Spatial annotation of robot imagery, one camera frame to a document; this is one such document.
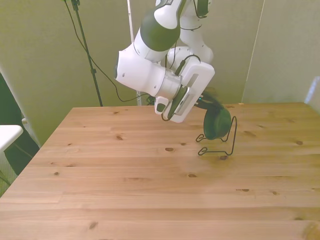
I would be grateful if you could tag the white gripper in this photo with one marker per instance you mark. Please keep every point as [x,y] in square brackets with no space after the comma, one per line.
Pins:
[205,72]

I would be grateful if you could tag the dark round bowl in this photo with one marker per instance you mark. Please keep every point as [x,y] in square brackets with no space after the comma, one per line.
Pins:
[216,125]

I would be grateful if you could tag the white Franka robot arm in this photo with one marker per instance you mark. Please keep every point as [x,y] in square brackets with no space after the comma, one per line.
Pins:
[140,72]

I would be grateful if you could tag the white vertical pole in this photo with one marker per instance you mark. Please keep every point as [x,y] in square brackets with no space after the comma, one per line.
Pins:
[132,37]

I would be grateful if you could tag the black tripod stand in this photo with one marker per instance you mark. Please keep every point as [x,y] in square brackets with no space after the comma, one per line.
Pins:
[86,50]

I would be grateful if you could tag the black object beside table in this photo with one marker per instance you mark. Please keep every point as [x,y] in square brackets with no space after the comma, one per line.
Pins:
[15,130]

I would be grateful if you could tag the white side table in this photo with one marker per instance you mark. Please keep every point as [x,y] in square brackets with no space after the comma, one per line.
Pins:
[8,136]

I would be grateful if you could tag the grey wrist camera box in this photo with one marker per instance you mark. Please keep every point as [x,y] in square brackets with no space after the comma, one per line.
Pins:
[183,103]

